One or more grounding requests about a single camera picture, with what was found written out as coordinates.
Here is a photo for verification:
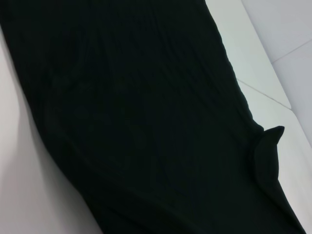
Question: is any black shirt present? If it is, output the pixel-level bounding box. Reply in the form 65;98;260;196
0;0;307;234

